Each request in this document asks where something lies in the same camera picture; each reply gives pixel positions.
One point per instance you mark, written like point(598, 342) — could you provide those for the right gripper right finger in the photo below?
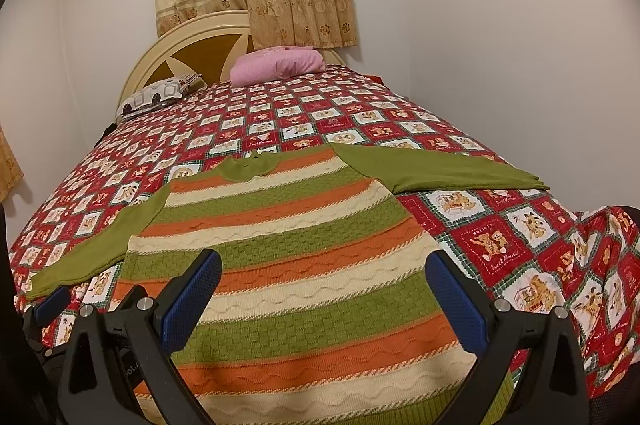
point(552, 388)

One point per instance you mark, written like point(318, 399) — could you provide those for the white car print pillow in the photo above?
point(158, 95)

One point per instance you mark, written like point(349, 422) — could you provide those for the beige side curtain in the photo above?
point(10, 171)

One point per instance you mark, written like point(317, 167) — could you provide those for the green orange striped sweater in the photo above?
point(322, 314)

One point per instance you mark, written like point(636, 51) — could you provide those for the red patchwork bear bedspread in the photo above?
point(520, 244)

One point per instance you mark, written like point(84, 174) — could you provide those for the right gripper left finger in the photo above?
point(94, 387)

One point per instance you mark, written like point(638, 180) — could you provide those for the cream wooden headboard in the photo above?
point(207, 45)

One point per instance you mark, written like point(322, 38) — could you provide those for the pink pillow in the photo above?
point(275, 63)

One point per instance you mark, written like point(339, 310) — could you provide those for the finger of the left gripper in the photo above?
point(40, 316)

